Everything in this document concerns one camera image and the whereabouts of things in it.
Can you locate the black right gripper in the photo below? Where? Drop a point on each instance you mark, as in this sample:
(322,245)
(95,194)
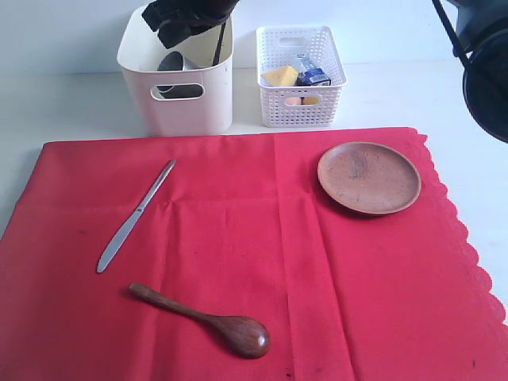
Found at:
(176,21)

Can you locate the stainless steel cup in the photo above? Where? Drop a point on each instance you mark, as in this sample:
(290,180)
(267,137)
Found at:
(176,63)

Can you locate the dark wooden chopstick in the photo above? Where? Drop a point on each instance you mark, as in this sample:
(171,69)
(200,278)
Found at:
(217,51)

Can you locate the yellow cheese wedge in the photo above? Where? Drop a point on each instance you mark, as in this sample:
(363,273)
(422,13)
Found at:
(285,76)

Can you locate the brown egg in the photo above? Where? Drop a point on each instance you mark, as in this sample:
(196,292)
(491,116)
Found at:
(293,101)

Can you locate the blue white milk carton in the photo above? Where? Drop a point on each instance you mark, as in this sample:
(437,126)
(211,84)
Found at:
(309,74)

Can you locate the yellow lemon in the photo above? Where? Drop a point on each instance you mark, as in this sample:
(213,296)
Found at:
(308,101)

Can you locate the metal table knife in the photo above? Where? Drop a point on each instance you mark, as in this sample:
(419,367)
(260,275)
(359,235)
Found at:
(128,225)

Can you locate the red table cloth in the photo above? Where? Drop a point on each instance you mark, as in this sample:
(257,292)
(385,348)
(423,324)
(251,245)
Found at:
(240,227)

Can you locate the brown wooden plate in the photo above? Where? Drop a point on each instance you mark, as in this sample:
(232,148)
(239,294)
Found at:
(369,178)

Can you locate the dark wooden spoon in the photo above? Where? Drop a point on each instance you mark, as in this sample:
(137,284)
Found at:
(244,336)

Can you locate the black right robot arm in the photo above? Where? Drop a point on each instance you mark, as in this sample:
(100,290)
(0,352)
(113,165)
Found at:
(478,39)

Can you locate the cream plastic bin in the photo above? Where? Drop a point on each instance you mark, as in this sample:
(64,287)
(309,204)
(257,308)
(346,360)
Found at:
(139,55)

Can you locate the white perforated plastic basket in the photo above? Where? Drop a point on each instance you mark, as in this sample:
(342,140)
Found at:
(276,47)

